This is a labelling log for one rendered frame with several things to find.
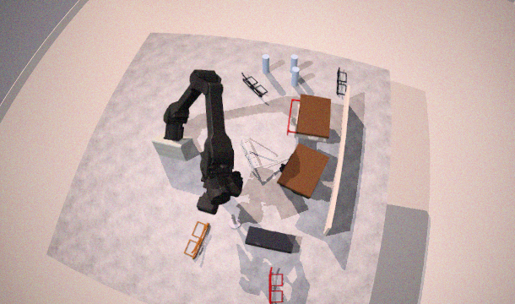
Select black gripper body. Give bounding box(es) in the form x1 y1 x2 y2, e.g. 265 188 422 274
197 165 227 215

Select brown rectangular glasses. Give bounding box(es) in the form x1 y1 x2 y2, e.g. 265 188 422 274
184 222 209 259

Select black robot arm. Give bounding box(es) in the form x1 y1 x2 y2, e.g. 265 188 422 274
163 69 243 205

